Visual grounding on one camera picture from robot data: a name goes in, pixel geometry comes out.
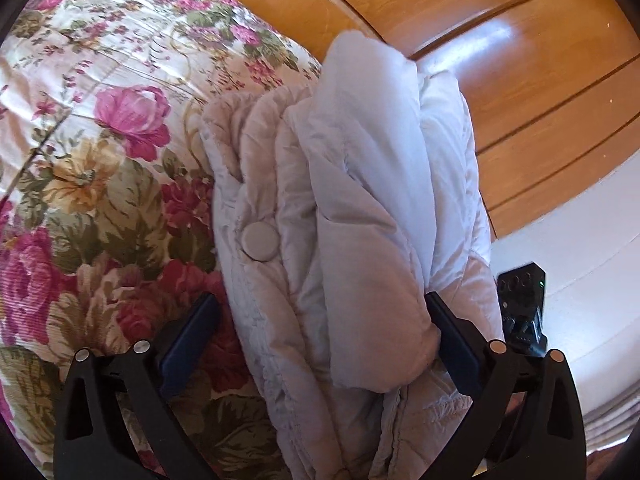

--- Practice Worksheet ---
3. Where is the white quilted jacket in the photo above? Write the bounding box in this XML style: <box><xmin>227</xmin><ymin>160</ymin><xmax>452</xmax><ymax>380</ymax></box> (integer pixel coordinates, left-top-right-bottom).
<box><xmin>200</xmin><ymin>30</ymin><xmax>507</xmax><ymax>480</ymax></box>

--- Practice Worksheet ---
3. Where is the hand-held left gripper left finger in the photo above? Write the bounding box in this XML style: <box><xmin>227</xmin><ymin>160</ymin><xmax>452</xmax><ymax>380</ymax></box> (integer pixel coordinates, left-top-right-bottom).
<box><xmin>54</xmin><ymin>291</ymin><xmax>221</xmax><ymax>480</ymax></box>

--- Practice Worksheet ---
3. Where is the floral bedspread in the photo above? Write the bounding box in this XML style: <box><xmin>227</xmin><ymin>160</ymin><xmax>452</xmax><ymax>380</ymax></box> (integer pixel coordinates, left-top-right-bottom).
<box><xmin>0</xmin><ymin>0</ymin><xmax>326</xmax><ymax>480</ymax></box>

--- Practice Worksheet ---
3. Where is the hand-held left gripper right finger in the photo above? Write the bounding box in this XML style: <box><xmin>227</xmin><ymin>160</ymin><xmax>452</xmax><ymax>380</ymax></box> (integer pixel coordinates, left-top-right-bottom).
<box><xmin>424</xmin><ymin>290</ymin><xmax>587</xmax><ymax>480</ymax></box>

